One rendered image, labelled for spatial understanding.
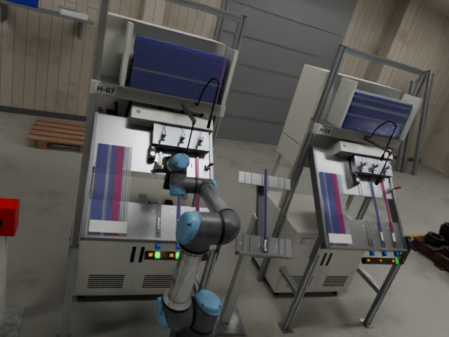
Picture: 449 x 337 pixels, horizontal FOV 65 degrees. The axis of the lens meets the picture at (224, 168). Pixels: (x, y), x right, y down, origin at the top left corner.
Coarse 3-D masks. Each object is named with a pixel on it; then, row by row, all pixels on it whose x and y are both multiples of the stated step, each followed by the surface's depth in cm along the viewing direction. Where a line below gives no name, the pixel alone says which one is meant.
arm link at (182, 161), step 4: (176, 156) 157; (180, 156) 158; (184, 156) 158; (172, 160) 159; (176, 160) 157; (180, 160) 157; (184, 160) 158; (188, 160) 159; (172, 164) 160; (176, 164) 157; (180, 164) 157; (184, 164) 158; (188, 164) 159; (172, 168) 159; (176, 168) 159; (180, 168) 158; (184, 168) 159
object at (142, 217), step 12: (132, 204) 188; (144, 204) 191; (156, 204) 193; (132, 216) 186; (144, 216) 188; (156, 216) 190; (168, 216) 193; (132, 228) 183; (144, 228) 186; (156, 228) 188; (168, 228) 191
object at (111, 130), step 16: (112, 128) 200; (128, 128) 204; (144, 128) 208; (96, 144) 193; (112, 144) 197; (128, 144) 200; (144, 144) 204; (144, 160) 200; (192, 160) 212; (208, 160) 216; (192, 176) 208; (208, 176) 212
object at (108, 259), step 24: (144, 192) 252; (168, 192) 261; (96, 264) 217; (120, 264) 222; (144, 264) 228; (168, 264) 233; (96, 288) 224; (120, 288) 230; (144, 288) 236; (168, 288) 242
